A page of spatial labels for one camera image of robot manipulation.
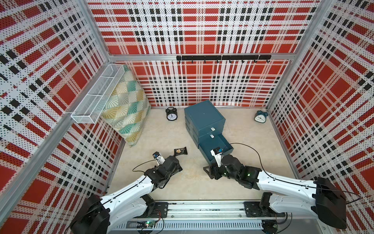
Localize black cookie packet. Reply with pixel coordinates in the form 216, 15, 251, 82
173, 147, 188, 157

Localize teal bottom drawer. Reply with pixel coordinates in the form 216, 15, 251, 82
198, 134, 234, 165

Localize teal drawer cabinet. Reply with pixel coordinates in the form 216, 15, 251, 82
184, 100, 233, 165

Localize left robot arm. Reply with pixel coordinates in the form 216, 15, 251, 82
65, 156, 182, 234

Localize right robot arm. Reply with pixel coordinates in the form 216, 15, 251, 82
203, 155, 347, 229

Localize black alarm clock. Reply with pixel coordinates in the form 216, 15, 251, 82
166, 107, 178, 121

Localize teal alarm clock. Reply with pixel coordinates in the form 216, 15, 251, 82
254, 110, 268, 123

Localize patterned pillow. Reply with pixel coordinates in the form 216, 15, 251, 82
100, 65, 151, 147

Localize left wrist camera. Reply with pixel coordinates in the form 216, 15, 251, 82
153, 152, 165, 165

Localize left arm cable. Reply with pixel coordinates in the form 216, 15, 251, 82
132, 159, 160, 173

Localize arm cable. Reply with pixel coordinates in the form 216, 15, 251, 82
229, 142, 362, 205
132, 159, 160, 173

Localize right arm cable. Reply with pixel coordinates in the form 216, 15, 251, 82
229, 142, 362, 205

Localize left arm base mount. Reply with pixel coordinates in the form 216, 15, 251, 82
139, 195, 169, 218

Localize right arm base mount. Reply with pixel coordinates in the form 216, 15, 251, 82
243, 192, 286, 217

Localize white wire basket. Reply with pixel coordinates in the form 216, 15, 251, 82
71, 64, 125, 124

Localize black hook rail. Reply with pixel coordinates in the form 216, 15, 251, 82
176, 55, 272, 62

